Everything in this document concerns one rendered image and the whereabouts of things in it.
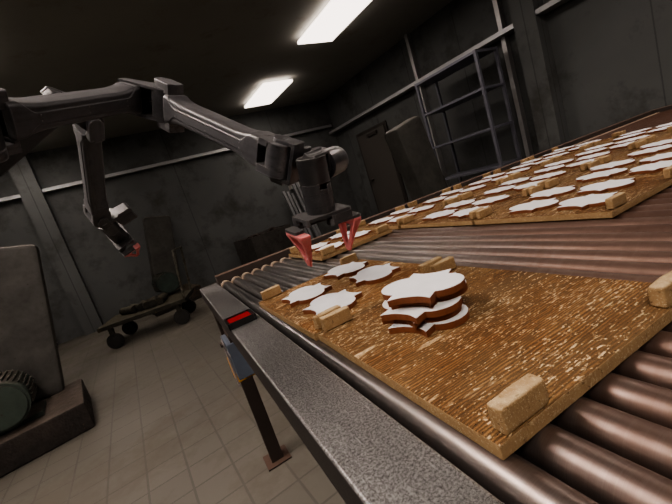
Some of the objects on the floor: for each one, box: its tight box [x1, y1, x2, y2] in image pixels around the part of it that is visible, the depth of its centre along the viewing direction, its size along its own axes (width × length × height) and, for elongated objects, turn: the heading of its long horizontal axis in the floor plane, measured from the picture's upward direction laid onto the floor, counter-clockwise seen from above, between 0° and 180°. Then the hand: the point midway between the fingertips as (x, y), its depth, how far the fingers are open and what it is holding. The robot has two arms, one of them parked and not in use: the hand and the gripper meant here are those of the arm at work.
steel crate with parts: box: [233, 224, 294, 265], centre depth 783 cm, size 113×98×76 cm
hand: (329, 253), depth 75 cm, fingers open, 9 cm apart
